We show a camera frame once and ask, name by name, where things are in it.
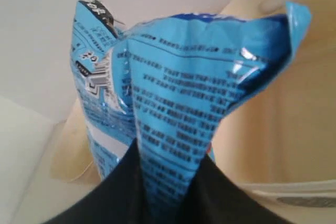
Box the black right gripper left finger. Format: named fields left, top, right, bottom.
left=44, top=140, right=155, bottom=224

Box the cream bin circle mark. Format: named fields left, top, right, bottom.
left=50, top=0, right=335, bottom=208

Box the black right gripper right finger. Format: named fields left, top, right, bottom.
left=175, top=155, right=288, bottom=224

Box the blue snack bag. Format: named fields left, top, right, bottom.
left=70, top=0, right=311, bottom=214

